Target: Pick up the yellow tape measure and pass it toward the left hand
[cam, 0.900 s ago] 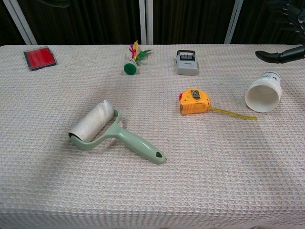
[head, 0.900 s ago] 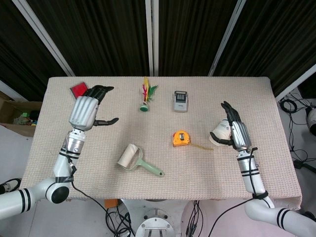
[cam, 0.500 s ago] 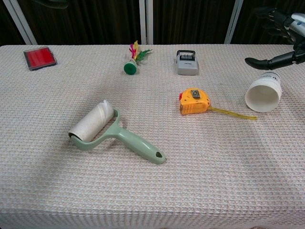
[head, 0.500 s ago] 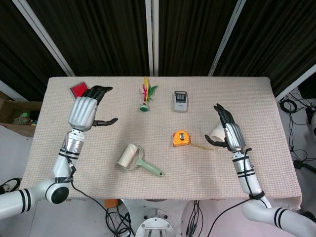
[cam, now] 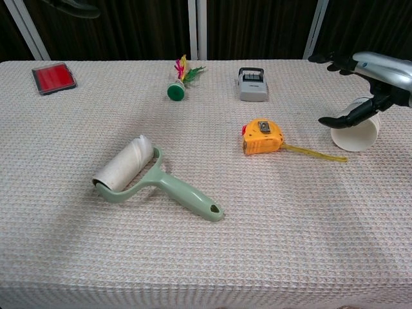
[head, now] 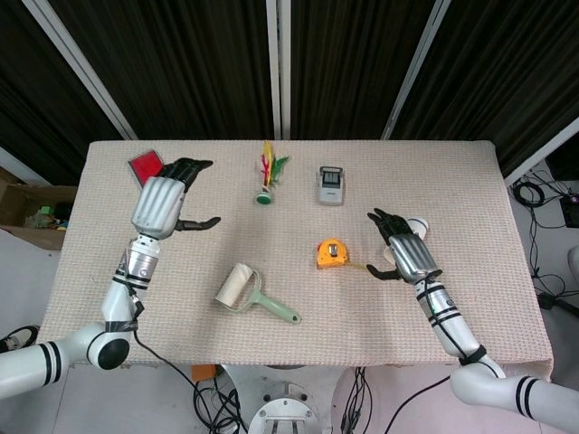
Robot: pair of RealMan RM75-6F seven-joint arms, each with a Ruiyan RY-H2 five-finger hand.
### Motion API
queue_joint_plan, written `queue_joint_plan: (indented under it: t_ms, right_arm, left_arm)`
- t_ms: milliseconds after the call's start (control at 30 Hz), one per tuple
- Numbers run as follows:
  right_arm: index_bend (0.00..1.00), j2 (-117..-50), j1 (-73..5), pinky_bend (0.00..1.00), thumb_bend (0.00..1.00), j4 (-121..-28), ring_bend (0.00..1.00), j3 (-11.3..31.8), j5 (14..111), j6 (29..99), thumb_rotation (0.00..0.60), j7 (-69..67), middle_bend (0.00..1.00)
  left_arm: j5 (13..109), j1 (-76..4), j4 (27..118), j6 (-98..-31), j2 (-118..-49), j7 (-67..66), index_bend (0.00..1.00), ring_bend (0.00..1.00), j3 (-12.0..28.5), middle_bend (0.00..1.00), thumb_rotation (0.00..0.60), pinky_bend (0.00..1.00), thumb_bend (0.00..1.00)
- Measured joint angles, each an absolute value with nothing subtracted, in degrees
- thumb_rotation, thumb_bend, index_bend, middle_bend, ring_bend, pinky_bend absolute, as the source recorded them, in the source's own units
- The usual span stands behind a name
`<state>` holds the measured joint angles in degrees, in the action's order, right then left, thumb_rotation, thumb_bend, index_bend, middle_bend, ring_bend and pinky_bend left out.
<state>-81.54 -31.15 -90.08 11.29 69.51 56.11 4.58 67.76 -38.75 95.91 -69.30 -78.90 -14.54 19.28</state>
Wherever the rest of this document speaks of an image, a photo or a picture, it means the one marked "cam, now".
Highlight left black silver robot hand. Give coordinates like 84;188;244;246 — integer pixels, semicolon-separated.
41;0;102;19

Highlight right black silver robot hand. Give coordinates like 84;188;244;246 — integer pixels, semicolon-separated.
308;51;412;129

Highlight yellow tape measure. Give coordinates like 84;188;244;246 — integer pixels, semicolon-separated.
241;118;349;164

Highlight black pleated curtain panel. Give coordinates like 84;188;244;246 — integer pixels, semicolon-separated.
315;0;412;65
0;0;35;62
22;0;191;61
206;0;320;61

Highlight white paper cup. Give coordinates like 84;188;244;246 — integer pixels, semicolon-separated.
330;96;382;153

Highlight red ink pad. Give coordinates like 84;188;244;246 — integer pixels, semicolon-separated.
31;62;78;97

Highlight feather shuttlecock with green base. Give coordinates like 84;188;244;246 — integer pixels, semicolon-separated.
166;54;207;101

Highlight grey self-inking stamp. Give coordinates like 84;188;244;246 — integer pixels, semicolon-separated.
238;66;270;102

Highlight green lint roller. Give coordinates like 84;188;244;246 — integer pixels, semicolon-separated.
92;134;225;223

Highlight beige waffle tablecloth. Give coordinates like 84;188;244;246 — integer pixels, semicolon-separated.
0;59;412;309

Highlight white slanted frame post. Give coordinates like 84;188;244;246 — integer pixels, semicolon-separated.
302;0;330;61
3;0;52;61

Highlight white upright frame post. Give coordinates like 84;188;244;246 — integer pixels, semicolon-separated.
197;0;209;61
188;0;198;61

